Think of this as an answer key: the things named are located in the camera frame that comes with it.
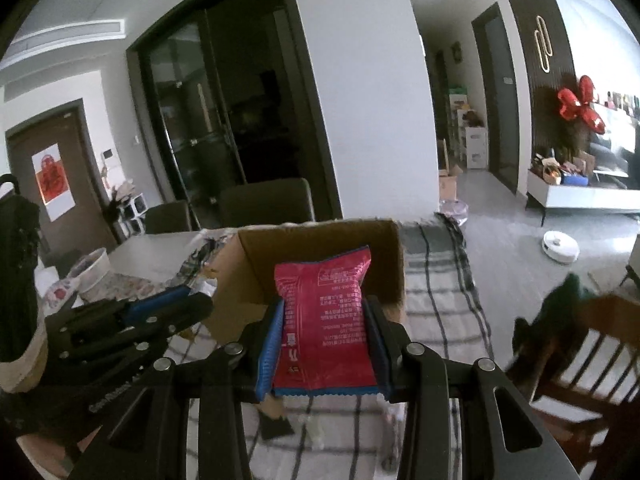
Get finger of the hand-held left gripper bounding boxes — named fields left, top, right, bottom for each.
left=119, top=285, right=194, bottom=326
left=136, top=291, right=215, bottom=344

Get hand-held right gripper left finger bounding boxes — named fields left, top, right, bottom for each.
left=75, top=299, right=287, bottom=480

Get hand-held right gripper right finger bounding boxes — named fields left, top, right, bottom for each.
left=364, top=296, right=582, bottom=480

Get pink snack packet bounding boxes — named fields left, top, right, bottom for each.
left=272, top=245, right=392, bottom=401

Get brown cardboard box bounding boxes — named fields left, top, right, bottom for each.
left=202, top=218, right=407, bottom=343

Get floral table cloth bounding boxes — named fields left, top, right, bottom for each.
left=107, top=272, right=173, bottom=302

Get dark snack packet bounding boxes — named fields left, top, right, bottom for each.
left=257, top=400, right=297, bottom=443

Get white round basket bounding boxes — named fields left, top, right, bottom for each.
left=65, top=247, right=110, bottom=294

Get grey plaid tablecloth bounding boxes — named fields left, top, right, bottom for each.
left=165, top=220, right=496, bottom=480

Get small green dining chair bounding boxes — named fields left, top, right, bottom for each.
left=145, top=200, right=194, bottom=235

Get white cubby shelf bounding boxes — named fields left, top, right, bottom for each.
left=122, top=192, right=149, bottom=236

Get dried flower bunch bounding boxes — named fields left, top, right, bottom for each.
left=105, top=180, right=136, bottom=222

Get wide green dining chair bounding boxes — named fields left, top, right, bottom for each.
left=218, top=177, right=316, bottom=229

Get red and white door poster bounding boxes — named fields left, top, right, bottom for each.
left=31, top=142, right=76, bottom=222

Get clear plastic bin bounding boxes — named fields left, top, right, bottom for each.
left=440, top=199, right=470, bottom=226

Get brown entrance door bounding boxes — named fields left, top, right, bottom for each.
left=5, top=100, right=119, bottom=266

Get dark green jacket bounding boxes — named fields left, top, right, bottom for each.
left=510, top=272, right=594, bottom=397

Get cardboard box on floor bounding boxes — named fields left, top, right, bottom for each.
left=438, top=162, right=466, bottom=201

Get white robot vacuum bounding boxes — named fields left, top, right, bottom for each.
left=541, top=230, right=581, bottom=264

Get brown wooden chair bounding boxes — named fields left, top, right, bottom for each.
left=510, top=292, right=640, bottom=466

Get dark glass sliding door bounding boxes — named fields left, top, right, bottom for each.
left=126, top=0, right=342, bottom=231

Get hallway storage shelf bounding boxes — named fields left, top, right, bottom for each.
left=447, top=87, right=488, bottom=171

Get white tv cabinet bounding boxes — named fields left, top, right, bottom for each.
left=525, top=167, right=640, bottom=228

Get dark room door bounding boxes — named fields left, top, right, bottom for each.
left=471, top=2, right=521, bottom=196

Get ceiling air vent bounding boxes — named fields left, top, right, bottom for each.
left=7, top=20, right=126, bottom=59

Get television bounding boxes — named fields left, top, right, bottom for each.
left=587, top=110, right=640, bottom=181

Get red foil balloons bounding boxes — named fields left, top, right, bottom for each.
left=556, top=75, right=606, bottom=135

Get looped wall lamp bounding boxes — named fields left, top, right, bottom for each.
left=532, top=16, right=554, bottom=75

